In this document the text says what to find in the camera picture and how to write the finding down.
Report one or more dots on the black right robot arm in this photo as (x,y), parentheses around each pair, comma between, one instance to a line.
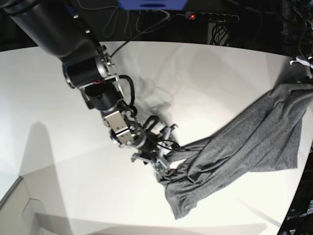
(56,27)

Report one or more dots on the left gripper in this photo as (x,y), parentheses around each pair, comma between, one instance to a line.
(308,63)

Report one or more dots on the grey t-shirt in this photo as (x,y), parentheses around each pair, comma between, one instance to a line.
(264,137)

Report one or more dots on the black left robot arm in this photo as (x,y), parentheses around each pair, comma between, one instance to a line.
(297,35)

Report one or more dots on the blue box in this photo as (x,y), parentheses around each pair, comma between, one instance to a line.
(152,4)

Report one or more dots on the black power strip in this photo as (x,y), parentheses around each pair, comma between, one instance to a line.
(211,17)

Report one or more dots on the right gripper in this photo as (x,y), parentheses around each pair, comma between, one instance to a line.
(127,131)

